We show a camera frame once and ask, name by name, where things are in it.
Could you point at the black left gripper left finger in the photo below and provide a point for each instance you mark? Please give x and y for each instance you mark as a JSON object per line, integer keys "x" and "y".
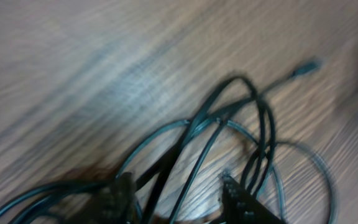
{"x": 115, "y": 204}

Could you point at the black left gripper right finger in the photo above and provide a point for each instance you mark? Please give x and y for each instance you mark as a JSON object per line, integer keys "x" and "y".
{"x": 240, "y": 207}

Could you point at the black cable silver plug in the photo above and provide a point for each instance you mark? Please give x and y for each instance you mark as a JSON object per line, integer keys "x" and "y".
{"x": 258, "y": 197}

